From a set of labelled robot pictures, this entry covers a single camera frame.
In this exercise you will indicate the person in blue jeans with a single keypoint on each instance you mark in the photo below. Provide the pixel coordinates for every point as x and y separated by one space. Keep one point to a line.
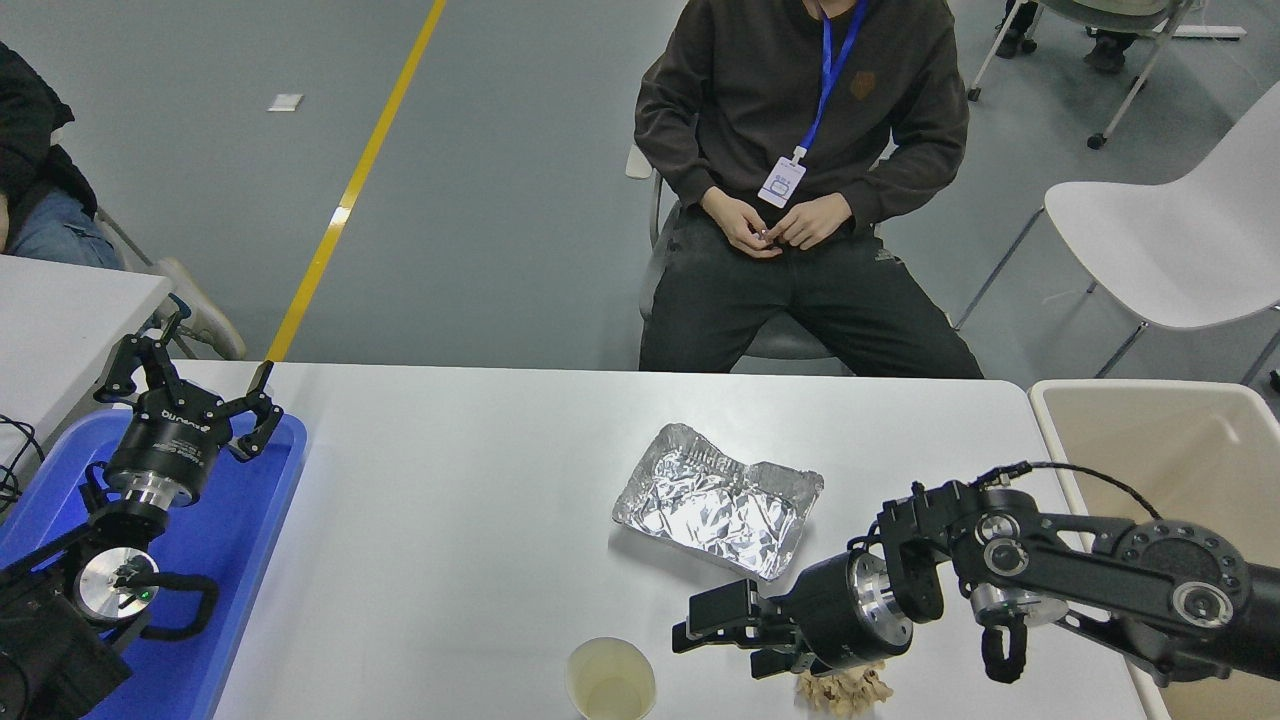
30 130

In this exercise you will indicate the person's left hand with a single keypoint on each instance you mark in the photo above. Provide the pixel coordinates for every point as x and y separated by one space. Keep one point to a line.
815 222

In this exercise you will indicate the large pale bin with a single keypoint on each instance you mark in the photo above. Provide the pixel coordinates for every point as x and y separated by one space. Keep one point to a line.
1180 430

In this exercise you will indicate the yellow floor tape line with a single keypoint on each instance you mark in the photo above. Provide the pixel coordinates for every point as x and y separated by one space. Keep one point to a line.
395 100

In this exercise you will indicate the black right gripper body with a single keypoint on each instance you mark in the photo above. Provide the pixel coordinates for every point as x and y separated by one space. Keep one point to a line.
825 615

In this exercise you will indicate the foil tray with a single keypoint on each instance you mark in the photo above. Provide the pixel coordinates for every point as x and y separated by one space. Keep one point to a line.
715 505

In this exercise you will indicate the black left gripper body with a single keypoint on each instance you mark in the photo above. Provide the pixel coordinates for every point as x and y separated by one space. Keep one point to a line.
165 440

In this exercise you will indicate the blue plastic tray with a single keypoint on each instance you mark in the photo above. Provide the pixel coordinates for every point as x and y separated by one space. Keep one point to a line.
235 560

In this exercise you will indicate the white paper cup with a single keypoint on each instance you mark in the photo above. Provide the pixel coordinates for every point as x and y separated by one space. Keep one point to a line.
610 682

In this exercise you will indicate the grey metal chair frame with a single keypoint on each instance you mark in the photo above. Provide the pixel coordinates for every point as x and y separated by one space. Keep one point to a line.
127 240

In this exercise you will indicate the white side table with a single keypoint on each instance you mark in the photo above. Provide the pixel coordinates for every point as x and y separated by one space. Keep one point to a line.
60 330

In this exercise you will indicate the white base bar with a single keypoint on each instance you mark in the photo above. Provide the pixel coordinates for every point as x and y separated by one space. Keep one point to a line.
1215 32

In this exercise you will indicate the person's right hand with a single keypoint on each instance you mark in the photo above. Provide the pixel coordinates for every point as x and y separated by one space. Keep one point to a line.
745 228

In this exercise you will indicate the white rolling chair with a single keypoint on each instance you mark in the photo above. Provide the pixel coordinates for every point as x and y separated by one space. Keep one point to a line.
1110 10

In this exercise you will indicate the white shell chair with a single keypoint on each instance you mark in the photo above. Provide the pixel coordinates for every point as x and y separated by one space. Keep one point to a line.
1180 230

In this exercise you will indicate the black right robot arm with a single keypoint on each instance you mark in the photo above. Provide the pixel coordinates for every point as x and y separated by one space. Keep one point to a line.
1100 580

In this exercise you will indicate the person in dark trousers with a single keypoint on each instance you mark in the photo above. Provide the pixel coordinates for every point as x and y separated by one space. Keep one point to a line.
1105 55

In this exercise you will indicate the tan paper ball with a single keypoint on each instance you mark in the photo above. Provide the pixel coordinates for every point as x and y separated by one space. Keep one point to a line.
845 695

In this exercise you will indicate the grey chair with white armrests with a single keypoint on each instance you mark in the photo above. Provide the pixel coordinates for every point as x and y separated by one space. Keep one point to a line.
790 342

